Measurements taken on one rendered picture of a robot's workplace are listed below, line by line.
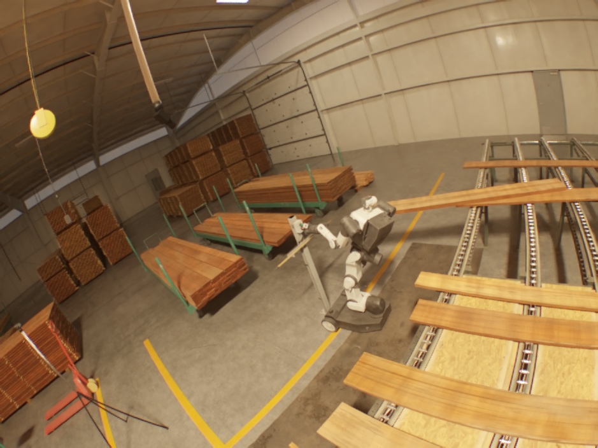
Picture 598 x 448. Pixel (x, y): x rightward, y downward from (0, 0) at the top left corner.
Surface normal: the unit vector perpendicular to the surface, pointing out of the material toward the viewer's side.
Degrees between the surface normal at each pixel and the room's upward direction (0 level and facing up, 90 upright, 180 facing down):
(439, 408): 0
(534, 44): 89
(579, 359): 0
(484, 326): 0
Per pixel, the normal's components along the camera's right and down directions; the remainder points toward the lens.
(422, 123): -0.60, 0.50
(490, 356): -0.33, -0.86
